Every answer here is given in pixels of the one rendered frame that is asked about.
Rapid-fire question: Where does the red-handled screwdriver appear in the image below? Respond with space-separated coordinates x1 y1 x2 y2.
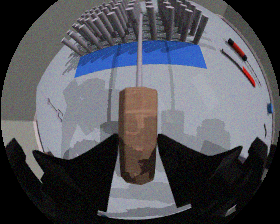
229 38 259 81

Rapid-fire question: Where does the blue flat strip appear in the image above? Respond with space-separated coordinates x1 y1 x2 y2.
74 39 206 78

